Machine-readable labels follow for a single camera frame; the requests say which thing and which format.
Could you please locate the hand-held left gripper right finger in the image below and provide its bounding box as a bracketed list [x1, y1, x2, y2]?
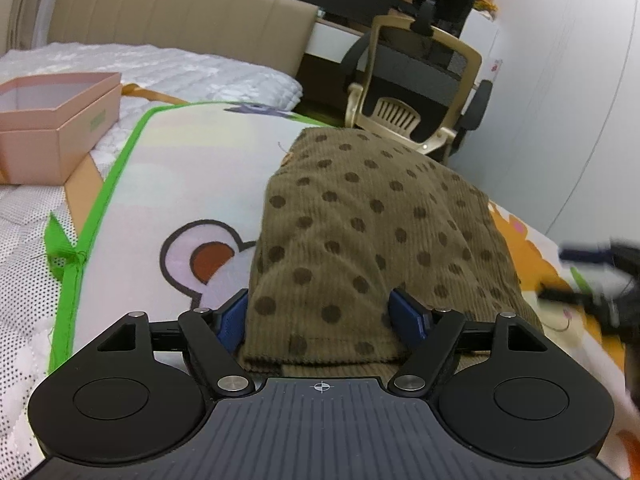
[389, 287, 548, 397]

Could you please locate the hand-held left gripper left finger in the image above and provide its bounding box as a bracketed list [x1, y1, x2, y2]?
[96, 288, 257, 396]

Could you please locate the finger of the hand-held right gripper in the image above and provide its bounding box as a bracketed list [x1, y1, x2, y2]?
[536, 284, 603, 307]
[559, 244, 618, 264]

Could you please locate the brown polka dot dress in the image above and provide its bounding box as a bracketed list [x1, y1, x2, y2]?
[237, 127, 546, 376]

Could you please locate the printed play mat green border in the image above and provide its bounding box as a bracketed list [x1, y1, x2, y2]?
[47, 100, 640, 480]

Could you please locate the white wardrobe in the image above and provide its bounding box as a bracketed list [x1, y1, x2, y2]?
[447, 0, 640, 248]

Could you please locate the tan sheet under mat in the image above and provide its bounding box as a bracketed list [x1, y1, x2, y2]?
[65, 81, 193, 228]

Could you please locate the white quilted mattress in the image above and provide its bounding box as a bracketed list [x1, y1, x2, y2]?
[0, 42, 304, 466]

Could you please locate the beige and black office chair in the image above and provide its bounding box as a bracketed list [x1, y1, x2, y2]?
[342, 0, 493, 166]

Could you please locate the pink cardboard box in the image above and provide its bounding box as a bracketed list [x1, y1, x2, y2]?
[0, 72, 122, 186]

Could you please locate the white desk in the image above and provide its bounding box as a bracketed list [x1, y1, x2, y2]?
[304, 7, 372, 61]

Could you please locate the beige padded headboard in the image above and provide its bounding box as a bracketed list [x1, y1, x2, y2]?
[47, 0, 321, 78]

